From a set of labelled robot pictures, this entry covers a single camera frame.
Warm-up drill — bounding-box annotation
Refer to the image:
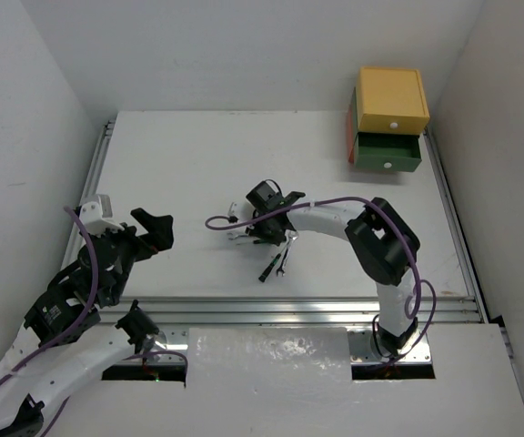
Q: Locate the red drawer box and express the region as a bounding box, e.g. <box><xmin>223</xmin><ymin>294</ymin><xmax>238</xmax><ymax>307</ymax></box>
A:
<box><xmin>346</xmin><ymin>108</ymin><xmax>356</xmax><ymax>164</ymax></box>

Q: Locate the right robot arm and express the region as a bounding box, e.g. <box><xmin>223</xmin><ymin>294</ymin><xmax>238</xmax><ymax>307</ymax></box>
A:
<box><xmin>246</xmin><ymin>181</ymin><xmax>421</xmax><ymax>359</ymax></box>

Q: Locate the horizontal silver wrench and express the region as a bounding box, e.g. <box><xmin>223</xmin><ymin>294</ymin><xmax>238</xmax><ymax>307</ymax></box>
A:
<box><xmin>227</xmin><ymin>232</ymin><xmax>250</xmax><ymax>241</ymax></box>

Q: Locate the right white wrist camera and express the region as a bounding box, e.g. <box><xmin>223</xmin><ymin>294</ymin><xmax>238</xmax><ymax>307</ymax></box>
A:
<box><xmin>227</xmin><ymin>202</ymin><xmax>238</xmax><ymax>223</ymax></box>

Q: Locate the aluminium front rail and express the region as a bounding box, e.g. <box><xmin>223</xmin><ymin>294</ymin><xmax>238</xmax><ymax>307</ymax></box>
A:
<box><xmin>99</xmin><ymin>296</ymin><xmax>487</xmax><ymax>353</ymax></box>

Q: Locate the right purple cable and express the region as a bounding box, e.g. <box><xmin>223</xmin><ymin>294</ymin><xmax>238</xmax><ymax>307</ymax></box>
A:
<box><xmin>205</xmin><ymin>196</ymin><xmax>437</xmax><ymax>370</ymax></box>

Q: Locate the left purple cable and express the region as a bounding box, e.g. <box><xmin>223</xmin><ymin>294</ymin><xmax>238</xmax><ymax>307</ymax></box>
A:
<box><xmin>0</xmin><ymin>205</ymin><xmax>190</xmax><ymax>437</ymax></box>

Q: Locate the green drawer box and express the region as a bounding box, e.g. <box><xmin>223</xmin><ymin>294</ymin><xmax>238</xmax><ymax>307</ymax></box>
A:
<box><xmin>348</xmin><ymin>90</ymin><xmax>422</xmax><ymax>173</ymax></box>

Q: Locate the purple cable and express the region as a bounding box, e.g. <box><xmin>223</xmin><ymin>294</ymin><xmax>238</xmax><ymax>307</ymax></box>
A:
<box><xmin>205</xmin><ymin>196</ymin><xmax>437</xmax><ymax>370</ymax></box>
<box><xmin>0</xmin><ymin>205</ymin><xmax>190</xmax><ymax>437</ymax></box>

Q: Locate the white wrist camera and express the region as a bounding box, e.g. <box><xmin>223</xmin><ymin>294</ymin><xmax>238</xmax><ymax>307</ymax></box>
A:
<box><xmin>227</xmin><ymin>202</ymin><xmax>238</xmax><ymax>223</ymax></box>
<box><xmin>77</xmin><ymin>194</ymin><xmax>119</xmax><ymax>235</ymax></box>

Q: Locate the white foam sheet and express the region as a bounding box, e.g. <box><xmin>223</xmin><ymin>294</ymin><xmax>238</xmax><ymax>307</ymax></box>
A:
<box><xmin>187</xmin><ymin>328</ymin><xmax>351</xmax><ymax>388</ymax></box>

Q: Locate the yellow drawer box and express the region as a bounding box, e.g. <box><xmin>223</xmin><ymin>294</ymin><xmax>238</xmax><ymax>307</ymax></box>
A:
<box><xmin>355</xmin><ymin>66</ymin><xmax>430</xmax><ymax>136</ymax></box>

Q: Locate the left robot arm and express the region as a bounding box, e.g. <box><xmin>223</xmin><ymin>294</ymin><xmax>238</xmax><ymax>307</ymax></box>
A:
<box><xmin>0</xmin><ymin>203</ymin><xmax>174</xmax><ymax>436</ymax></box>

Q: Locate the diagonal silver wrench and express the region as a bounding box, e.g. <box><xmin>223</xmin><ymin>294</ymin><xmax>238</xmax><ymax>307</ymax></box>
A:
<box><xmin>276</xmin><ymin>231</ymin><xmax>299</xmax><ymax>277</ymax></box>

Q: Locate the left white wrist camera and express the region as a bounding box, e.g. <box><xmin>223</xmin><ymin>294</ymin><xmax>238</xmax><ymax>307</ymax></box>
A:
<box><xmin>77</xmin><ymin>194</ymin><xmax>119</xmax><ymax>235</ymax></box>

